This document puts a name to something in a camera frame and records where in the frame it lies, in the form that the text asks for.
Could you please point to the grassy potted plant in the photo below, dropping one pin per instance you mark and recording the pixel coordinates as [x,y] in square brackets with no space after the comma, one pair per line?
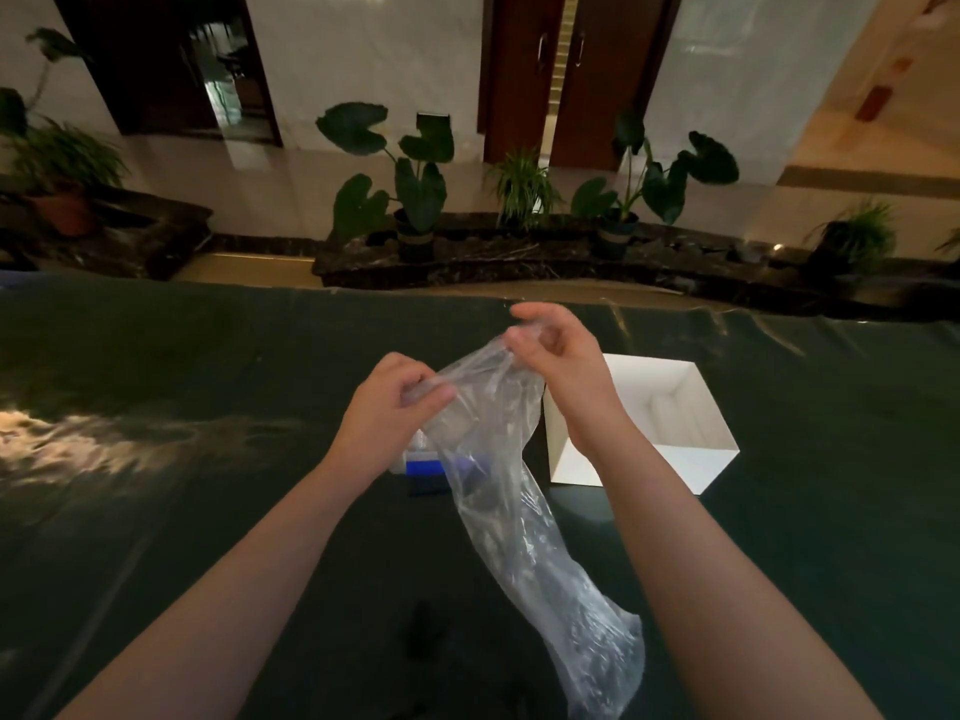
[951,241]
[521,187]
[855,236]

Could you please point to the white cardboard box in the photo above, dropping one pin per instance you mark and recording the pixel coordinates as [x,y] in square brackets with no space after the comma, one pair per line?
[675,464]

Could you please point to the brown wooden door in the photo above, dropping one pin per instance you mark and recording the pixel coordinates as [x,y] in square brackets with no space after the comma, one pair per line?
[517,74]
[615,74]

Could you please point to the person's left hand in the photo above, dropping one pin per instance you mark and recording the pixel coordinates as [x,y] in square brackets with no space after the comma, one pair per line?
[375,427]

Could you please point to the dark green table cover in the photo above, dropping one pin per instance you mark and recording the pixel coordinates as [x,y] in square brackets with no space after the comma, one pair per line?
[187,517]

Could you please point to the person's right forearm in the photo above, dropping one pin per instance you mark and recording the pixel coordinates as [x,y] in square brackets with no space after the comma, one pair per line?
[720,592]

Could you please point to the large-leaf potted plant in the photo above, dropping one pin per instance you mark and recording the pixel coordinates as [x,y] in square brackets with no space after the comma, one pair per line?
[664,187]
[420,187]

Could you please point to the person's right hand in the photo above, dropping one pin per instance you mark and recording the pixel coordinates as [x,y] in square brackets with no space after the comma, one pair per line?
[581,382]

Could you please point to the short dark marble ledge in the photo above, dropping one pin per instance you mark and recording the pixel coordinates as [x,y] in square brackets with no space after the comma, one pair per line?
[150,239]

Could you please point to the clear plastic bag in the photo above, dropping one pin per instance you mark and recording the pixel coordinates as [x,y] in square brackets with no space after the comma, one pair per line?
[525,547]

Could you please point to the grassy plant terracotta pot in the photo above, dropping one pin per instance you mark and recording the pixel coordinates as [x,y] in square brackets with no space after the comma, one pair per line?
[67,164]

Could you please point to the black wall socket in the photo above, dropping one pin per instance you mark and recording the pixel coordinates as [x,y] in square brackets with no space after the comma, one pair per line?
[433,116]

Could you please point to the clear bin with blue latches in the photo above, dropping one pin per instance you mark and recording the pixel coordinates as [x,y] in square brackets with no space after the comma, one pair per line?
[424,468]

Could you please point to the person's left forearm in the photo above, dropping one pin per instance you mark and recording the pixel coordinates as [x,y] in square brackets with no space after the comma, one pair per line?
[225,592]

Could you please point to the red wall sign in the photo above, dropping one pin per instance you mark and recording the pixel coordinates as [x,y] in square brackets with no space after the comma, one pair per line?
[870,104]

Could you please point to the long dark marble planter ledge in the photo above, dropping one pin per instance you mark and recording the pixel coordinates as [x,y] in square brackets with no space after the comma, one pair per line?
[487,266]

